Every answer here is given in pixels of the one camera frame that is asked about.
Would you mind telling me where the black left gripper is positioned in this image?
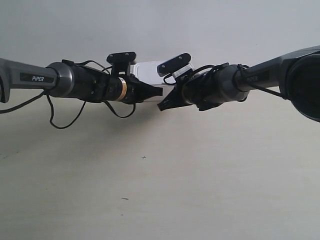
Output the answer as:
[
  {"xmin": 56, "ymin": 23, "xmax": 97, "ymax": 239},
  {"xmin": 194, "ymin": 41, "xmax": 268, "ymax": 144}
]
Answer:
[{"xmin": 102, "ymin": 74, "xmax": 163, "ymax": 104}]

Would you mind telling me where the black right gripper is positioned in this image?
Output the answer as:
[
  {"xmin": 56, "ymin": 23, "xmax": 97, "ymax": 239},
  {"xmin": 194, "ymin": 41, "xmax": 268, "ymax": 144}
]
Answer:
[{"xmin": 157, "ymin": 74, "xmax": 200, "ymax": 112}]

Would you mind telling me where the white lidded plastic container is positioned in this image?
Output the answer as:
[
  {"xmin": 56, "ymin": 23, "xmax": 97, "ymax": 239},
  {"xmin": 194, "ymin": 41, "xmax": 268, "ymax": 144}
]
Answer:
[{"xmin": 129, "ymin": 59, "xmax": 176, "ymax": 103}]

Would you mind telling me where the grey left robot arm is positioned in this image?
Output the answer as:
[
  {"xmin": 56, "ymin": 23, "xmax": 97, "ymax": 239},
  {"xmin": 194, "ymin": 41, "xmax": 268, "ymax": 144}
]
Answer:
[{"xmin": 0, "ymin": 52, "xmax": 163, "ymax": 105}]

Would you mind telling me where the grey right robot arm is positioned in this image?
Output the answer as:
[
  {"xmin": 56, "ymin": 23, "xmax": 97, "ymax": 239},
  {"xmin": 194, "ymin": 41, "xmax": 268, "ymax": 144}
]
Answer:
[{"xmin": 157, "ymin": 45, "xmax": 320, "ymax": 122}]

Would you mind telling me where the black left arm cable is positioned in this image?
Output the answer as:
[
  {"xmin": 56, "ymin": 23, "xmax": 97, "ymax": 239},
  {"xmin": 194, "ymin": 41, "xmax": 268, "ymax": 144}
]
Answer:
[{"xmin": 0, "ymin": 59, "xmax": 137, "ymax": 130}]

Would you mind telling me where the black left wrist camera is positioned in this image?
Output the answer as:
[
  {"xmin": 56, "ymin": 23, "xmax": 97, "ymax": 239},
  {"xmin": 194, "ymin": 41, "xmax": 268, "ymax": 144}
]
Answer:
[{"xmin": 106, "ymin": 51, "xmax": 137, "ymax": 76}]

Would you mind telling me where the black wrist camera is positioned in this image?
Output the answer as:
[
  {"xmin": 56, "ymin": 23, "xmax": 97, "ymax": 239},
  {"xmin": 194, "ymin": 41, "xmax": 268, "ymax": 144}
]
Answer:
[
  {"xmin": 106, "ymin": 51, "xmax": 137, "ymax": 76},
  {"xmin": 156, "ymin": 52, "xmax": 192, "ymax": 77}
]

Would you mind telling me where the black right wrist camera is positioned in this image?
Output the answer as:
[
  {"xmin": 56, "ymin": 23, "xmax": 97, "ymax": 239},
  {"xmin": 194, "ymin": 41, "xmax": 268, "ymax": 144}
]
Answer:
[{"xmin": 156, "ymin": 52, "xmax": 192, "ymax": 77}]

